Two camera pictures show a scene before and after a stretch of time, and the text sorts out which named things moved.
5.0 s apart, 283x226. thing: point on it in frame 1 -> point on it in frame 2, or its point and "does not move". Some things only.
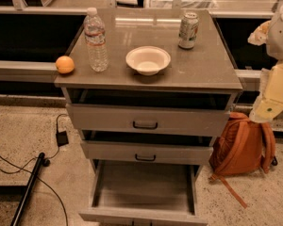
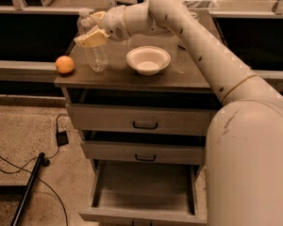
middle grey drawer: [148, 153] does not move
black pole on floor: [25, 192] does not move
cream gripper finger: [265, 110] -> [92, 40]
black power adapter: [61, 138] does not move
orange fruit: [64, 64] does not move
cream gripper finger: [260, 34] -> [97, 16]
